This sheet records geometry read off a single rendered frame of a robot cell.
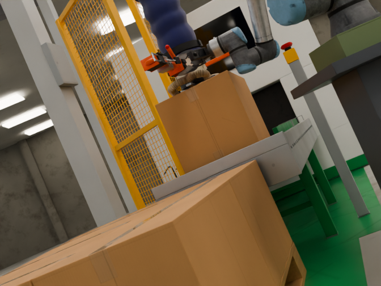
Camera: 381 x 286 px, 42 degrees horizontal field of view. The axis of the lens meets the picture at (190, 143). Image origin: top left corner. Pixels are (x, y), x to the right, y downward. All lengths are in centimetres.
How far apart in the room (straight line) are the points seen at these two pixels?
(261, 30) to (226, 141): 55
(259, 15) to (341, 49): 74
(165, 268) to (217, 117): 137
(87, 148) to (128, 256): 225
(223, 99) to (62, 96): 137
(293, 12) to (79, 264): 111
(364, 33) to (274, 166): 79
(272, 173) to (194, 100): 52
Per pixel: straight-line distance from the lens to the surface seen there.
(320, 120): 282
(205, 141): 241
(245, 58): 239
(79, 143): 337
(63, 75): 343
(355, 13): 191
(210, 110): 240
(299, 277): 219
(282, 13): 185
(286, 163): 229
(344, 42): 175
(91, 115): 572
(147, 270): 114
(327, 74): 170
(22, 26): 360
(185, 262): 111
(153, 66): 214
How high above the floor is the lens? 64
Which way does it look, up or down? 2 degrees up
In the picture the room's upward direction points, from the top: 24 degrees counter-clockwise
